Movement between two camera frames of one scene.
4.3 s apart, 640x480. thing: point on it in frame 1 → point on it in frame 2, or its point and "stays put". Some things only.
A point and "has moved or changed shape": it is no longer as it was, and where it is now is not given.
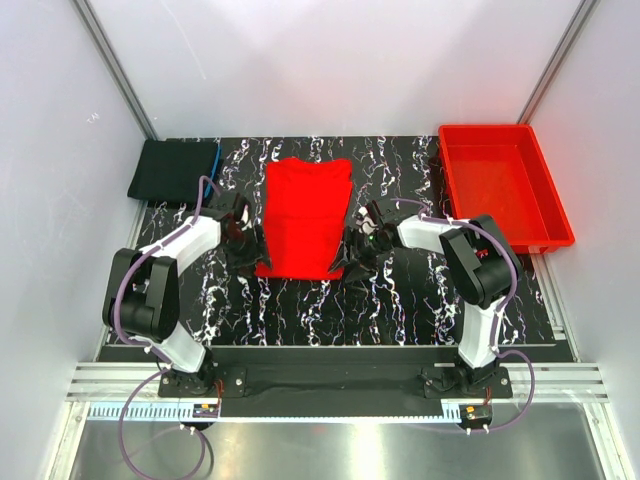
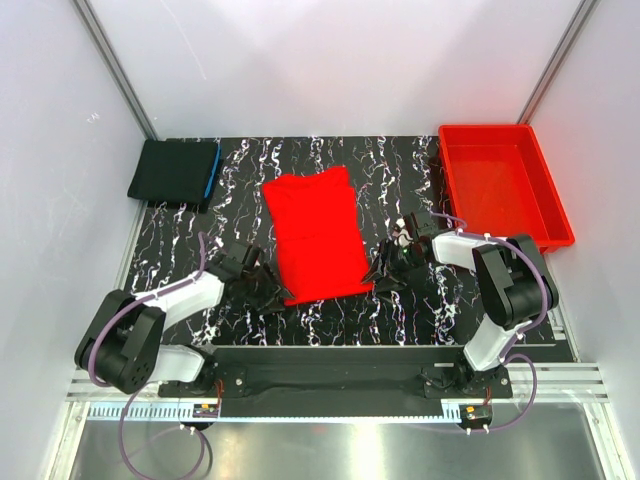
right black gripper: x=369 y=266 → x=377 y=268
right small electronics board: x=476 y=412 stays put
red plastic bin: x=499 y=171 stays put
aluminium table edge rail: x=556 y=383 stays put
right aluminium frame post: x=555 y=60 stays put
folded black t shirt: x=169 y=171 stays put
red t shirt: x=306 y=218 has moved or changed shape
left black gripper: x=256 y=254 → x=274 y=289
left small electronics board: x=205 y=410 stays put
